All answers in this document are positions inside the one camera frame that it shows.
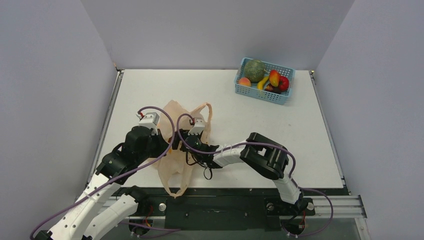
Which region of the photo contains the fake red mango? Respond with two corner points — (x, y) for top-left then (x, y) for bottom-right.
(268, 69), (280, 87)

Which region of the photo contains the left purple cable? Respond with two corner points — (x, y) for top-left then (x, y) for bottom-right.
(29, 105), (182, 240)

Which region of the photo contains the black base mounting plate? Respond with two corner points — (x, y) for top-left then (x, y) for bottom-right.
(129, 188), (318, 231)

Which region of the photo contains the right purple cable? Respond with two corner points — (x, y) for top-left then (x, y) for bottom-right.
(176, 113), (334, 239)

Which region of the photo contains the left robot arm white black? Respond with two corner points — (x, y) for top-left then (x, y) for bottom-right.
(29, 126), (170, 240)

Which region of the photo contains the fake red tomato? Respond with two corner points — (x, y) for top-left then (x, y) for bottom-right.
(278, 75), (290, 93)

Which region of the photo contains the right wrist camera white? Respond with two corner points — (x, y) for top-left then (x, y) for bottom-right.
(188, 117), (206, 138)

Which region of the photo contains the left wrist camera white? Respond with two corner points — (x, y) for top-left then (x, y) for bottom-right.
(136, 112), (160, 136)

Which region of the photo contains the orange plastic bag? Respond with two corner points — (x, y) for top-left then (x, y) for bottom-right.
(153, 100), (213, 198)

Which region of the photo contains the fake yellow banana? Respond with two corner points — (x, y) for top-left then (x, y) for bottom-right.
(256, 75), (269, 91)

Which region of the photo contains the purple cable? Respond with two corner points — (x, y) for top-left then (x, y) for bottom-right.
(176, 113), (334, 239)
(29, 105), (182, 240)

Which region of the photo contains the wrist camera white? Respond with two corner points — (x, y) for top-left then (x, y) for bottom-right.
(188, 117), (206, 138)
(136, 112), (160, 136)

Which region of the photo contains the aluminium rail frame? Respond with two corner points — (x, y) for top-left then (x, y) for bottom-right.
(62, 195), (372, 240)

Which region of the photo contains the fake dark plum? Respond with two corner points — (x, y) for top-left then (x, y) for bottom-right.
(263, 83), (282, 95)

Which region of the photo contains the fake peach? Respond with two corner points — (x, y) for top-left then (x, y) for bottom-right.
(237, 77), (252, 87)

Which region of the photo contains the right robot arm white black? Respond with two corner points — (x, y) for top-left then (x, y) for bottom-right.
(172, 129), (308, 214)

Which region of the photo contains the light blue plastic basket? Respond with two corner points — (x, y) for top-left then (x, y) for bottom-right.
(234, 57), (295, 105)

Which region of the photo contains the fake green melon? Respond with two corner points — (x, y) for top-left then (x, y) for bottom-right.
(244, 59), (266, 83)

